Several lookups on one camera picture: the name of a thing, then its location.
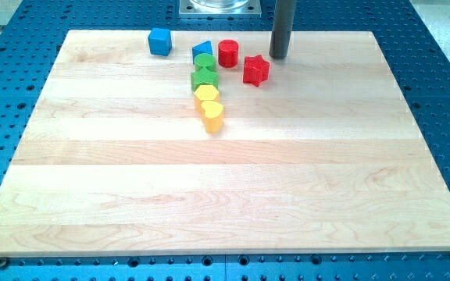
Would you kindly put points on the green star block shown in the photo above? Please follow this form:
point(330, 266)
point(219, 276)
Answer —
point(204, 76)

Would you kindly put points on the red star block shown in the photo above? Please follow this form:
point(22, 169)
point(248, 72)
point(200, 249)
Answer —
point(256, 70)

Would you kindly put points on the yellow heart block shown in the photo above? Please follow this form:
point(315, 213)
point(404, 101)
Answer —
point(212, 116)

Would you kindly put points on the yellow hexagon block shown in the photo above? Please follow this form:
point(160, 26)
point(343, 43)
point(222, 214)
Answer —
point(205, 92)

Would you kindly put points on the green cylinder block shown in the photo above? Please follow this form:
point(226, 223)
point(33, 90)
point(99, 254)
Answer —
point(205, 61)

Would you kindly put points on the red cylinder block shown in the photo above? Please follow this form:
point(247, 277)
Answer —
point(228, 53)

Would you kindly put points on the blue triangle block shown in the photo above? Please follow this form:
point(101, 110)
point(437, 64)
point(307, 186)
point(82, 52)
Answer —
point(202, 48)

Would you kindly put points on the light wooden board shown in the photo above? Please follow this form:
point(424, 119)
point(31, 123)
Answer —
point(323, 157)

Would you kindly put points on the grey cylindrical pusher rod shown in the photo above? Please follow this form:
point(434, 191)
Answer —
point(283, 18)

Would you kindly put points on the blue cube block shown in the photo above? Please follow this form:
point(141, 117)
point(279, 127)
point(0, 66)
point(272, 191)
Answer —
point(159, 41)

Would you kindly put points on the left brass board stop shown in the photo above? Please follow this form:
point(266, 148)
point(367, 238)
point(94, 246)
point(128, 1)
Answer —
point(4, 262)

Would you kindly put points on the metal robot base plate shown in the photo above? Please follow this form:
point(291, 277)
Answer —
point(219, 8)

